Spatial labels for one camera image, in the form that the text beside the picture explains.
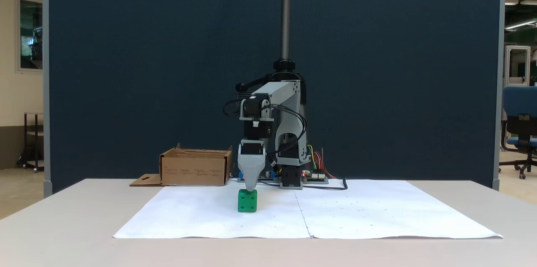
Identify fluorescent ceiling light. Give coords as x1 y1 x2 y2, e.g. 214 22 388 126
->
505 18 537 31

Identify dark blue partition panel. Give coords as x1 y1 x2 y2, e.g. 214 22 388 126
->
43 0 506 197

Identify green dice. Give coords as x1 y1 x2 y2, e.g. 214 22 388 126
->
237 189 258 213

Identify circuit board with red LED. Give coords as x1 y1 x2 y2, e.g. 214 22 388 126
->
302 170 329 185

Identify black camera tripod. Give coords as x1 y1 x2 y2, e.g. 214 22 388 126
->
235 0 310 146

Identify blue office chair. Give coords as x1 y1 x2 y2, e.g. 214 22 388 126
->
499 86 537 180

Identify grey movable gripper jaw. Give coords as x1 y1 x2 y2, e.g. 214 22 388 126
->
238 154 267 192

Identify framed wall window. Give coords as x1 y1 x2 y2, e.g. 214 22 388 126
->
16 0 44 73

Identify brown cardboard box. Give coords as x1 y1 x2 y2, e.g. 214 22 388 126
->
129 143 233 187

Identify red jumper wire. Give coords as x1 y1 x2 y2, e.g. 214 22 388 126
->
314 147 337 179

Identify black elbow cable loop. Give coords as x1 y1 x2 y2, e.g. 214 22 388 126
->
223 98 245 118

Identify blue circuit board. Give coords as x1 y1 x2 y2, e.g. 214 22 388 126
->
237 170 280 183

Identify white paper sheet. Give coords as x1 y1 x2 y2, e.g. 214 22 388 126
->
113 180 312 239
295 180 503 239

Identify grey framed cabinet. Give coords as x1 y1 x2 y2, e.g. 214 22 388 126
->
505 45 532 87

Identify dark side table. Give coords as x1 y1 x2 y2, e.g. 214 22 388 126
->
17 112 44 172

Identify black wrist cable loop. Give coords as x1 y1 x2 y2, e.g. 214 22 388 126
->
259 105 308 166

